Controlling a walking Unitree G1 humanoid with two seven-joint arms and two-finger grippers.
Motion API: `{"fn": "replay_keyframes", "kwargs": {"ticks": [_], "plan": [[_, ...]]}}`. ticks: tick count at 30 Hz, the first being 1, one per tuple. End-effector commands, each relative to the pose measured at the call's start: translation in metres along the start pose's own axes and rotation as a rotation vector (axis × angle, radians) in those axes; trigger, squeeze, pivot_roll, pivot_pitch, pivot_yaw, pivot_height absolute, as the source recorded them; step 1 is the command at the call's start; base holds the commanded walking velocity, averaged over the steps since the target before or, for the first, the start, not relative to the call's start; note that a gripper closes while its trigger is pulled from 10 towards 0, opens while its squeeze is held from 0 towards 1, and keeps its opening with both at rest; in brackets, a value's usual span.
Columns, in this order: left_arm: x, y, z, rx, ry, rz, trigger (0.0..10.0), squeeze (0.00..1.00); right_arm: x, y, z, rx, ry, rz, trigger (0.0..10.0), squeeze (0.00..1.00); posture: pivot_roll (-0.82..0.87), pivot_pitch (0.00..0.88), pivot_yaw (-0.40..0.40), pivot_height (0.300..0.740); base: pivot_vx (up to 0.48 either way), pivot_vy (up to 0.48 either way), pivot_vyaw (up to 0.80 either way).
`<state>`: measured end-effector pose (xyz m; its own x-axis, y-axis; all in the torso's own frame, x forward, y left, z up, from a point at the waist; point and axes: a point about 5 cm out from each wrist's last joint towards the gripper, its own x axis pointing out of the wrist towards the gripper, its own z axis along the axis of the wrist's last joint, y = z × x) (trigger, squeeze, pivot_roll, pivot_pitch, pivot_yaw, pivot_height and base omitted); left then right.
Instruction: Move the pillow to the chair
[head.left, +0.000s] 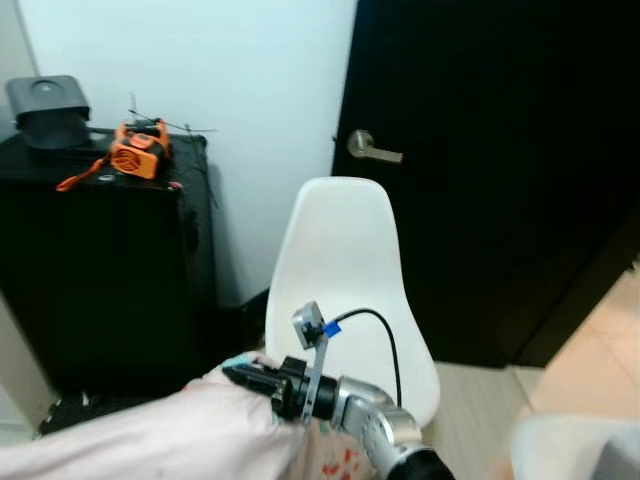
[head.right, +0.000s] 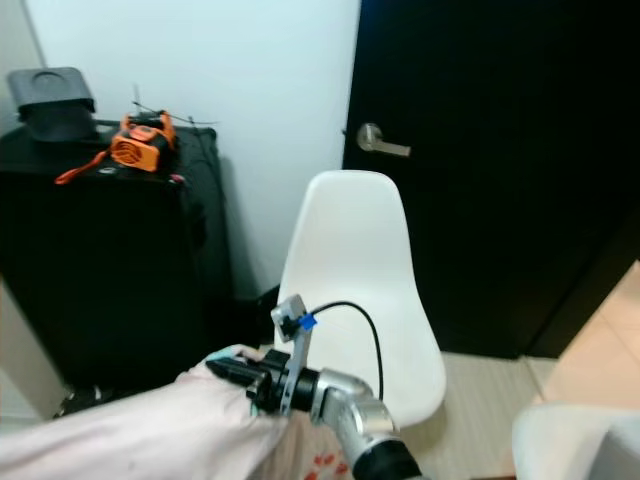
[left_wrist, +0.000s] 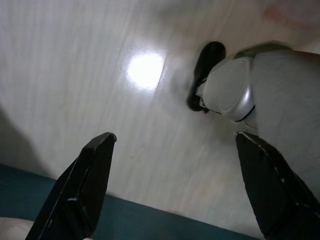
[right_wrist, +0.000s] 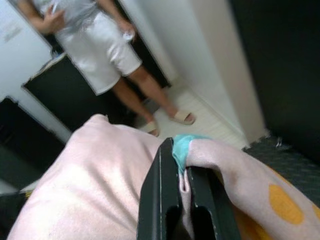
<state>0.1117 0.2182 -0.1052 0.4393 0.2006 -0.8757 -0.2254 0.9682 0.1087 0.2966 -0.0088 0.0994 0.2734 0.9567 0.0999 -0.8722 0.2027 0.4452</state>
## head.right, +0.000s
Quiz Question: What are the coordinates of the orange black device with strap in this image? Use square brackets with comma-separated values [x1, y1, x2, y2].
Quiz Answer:
[56, 111, 178, 187]

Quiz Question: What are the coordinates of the dark grey plastic device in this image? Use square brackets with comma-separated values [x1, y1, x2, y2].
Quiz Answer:
[8, 67, 99, 144]

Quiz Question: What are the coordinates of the silver door handle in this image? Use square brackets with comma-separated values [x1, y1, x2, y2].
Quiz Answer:
[356, 122, 414, 159]

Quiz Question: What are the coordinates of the thin black wire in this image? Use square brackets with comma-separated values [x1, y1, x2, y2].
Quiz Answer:
[130, 85, 221, 129]

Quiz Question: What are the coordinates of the pink pillow with orange patches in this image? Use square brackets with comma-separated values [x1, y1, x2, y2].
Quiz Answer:
[0, 344, 373, 480]

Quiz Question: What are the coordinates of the black cabinet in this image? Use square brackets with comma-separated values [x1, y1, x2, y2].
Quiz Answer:
[0, 121, 233, 393]

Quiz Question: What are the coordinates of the white plastic chair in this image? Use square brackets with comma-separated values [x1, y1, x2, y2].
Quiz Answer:
[511, 404, 640, 480]
[274, 170, 449, 427]

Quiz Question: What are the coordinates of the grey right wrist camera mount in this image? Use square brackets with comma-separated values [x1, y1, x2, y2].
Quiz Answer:
[270, 293, 320, 417]

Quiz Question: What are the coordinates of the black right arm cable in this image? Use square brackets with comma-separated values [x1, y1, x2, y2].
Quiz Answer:
[305, 300, 384, 401]

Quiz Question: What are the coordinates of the black door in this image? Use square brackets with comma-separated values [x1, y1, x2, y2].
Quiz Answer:
[341, 0, 640, 361]

